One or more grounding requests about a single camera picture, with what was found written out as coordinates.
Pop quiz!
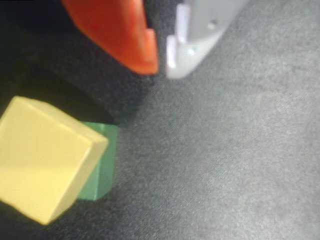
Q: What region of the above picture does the green wooden cube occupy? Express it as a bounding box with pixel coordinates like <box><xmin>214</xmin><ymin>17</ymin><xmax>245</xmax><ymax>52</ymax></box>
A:
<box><xmin>77</xmin><ymin>121</ymin><xmax>119</xmax><ymax>202</ymax></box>

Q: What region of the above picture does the yellow wooden cube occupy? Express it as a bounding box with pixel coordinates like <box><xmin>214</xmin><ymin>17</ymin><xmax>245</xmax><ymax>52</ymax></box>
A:
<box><xmin>0</xmin><ymin>95</ymin><xmax>110</xmax><ymax>226</ymax></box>

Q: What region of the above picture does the black table mat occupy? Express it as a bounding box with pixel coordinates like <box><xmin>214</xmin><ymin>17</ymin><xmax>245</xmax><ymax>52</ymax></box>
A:
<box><xmin>0</xmin><ymin>0</ymin><xmax>320</xmax><ymax>240</ymax></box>

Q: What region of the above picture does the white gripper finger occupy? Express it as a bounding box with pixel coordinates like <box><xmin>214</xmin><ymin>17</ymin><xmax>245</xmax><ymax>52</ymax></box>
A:
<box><xmin>165</xmin><ymin>0</ymin><xmax>251</xmax><ymax>80</ymax></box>

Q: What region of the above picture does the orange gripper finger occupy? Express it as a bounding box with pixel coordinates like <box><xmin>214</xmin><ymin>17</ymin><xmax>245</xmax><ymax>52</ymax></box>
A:
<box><xmin>61</xmin><ymin>0</ymin><xmax>160</xmax><ymax>76</ymax></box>

